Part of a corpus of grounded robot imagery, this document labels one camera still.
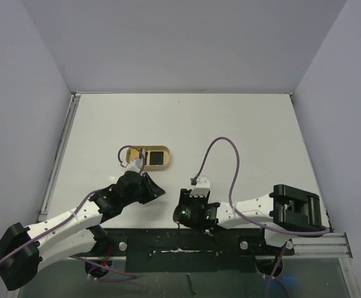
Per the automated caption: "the beige oval tray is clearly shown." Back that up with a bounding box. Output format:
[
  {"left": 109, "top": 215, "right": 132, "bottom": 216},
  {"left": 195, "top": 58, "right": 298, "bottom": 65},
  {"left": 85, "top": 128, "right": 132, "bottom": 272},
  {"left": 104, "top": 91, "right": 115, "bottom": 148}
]
[{"left": 137, "top": 145, "right": 171, "bottom": 171}]

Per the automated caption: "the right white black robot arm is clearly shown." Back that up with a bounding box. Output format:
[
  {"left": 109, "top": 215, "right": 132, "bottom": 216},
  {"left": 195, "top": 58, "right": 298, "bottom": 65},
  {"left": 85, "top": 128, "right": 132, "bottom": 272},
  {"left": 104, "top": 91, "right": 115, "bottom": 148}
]
[{"left": 173, "top": 181, "right": 330, "bottom": 254}]

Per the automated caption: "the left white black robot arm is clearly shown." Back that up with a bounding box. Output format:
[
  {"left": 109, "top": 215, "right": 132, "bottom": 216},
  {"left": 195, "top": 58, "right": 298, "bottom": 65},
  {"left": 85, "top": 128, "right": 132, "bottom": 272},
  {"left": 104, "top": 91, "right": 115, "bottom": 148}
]
[{"left": 0, "top": 171, "right": 165, "bottom": 291}]

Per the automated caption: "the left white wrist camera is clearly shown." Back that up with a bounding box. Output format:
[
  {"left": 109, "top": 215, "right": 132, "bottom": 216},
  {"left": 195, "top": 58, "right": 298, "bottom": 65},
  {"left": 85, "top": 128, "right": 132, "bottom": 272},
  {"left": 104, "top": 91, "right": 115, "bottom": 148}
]
[{"left": 121, "top": 158, "right": 144, "bottom": 173}]

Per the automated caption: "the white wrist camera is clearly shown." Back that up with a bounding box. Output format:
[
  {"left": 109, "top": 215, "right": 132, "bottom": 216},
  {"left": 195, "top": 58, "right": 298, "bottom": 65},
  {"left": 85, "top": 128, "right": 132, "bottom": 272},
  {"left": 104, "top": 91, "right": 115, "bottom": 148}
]
[
  {"left": 190, "top": 176, "right": 210, "bottom": 197},
  {"left": 121, "top": 158, "right": 144, "bottom": 173}
]

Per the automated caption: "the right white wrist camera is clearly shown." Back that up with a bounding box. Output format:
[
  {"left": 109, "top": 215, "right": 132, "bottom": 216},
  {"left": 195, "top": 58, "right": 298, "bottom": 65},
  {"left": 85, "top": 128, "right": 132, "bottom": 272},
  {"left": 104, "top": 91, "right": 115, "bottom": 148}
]
[{"left": 190, "top": 176, "right": 210, "bottom": 197}]

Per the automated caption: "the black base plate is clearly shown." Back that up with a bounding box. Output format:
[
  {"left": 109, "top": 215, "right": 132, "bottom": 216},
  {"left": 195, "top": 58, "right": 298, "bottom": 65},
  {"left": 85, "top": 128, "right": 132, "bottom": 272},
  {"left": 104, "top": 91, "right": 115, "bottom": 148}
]
[{"left": 82, "top": 228, "right": 281, "bottom": 273}]

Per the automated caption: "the aluminium frame rail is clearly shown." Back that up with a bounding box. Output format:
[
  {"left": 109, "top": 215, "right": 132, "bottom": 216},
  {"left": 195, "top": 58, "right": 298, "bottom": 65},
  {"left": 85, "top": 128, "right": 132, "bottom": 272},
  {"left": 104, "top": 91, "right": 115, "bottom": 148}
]
[{"left": 293, "top": 233, "right": 353, "bottom": 258}]

